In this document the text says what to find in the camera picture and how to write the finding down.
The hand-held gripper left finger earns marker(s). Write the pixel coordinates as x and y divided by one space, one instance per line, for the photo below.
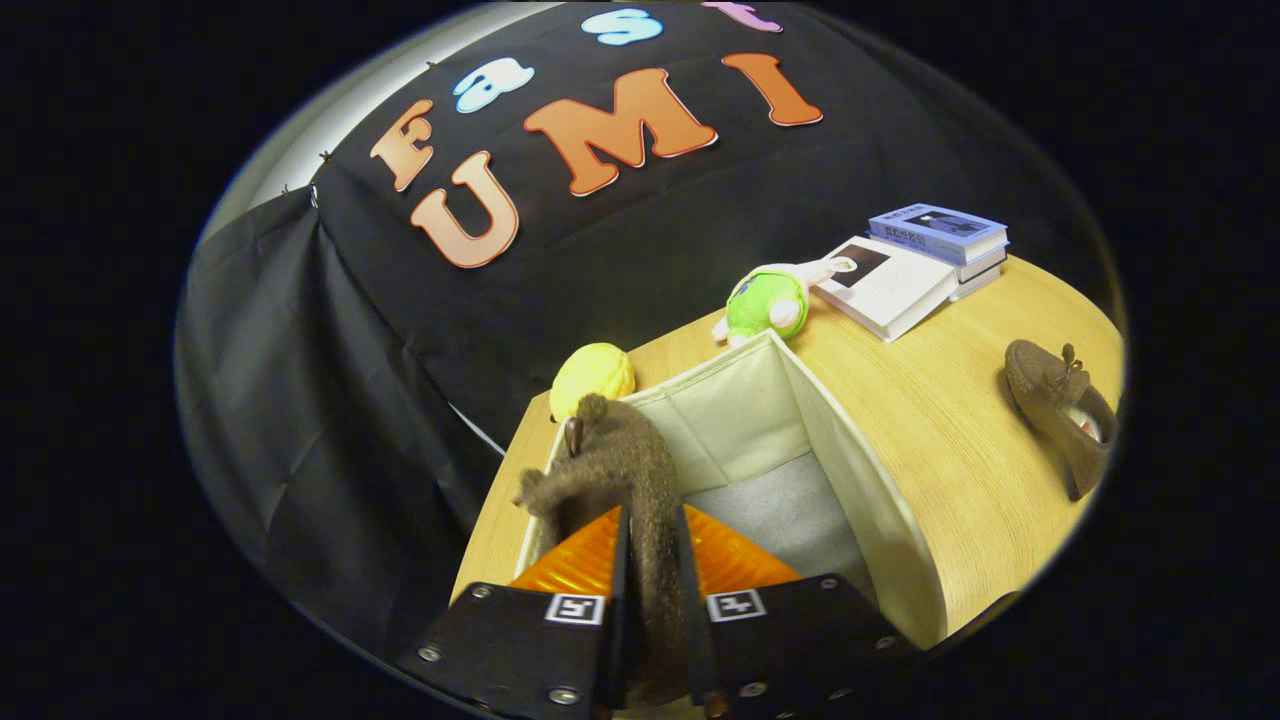
620 640

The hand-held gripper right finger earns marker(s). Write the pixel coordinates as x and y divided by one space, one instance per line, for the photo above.
698 650

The brown fuzzy shoe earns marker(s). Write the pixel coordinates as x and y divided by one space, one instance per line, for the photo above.
1040 390
620 460

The fabric storage box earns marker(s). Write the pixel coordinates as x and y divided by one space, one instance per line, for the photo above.
760 410

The yellow round plush toy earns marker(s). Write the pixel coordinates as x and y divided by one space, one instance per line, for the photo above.
590 370

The green and white plush toy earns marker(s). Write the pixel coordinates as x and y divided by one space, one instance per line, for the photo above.
765 305

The white book with dark photo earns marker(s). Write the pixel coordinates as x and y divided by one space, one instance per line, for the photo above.
890 290

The plain pale book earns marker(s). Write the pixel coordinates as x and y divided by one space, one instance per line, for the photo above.
980 280

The blue hardcover book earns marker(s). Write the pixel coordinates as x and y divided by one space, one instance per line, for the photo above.
935 225

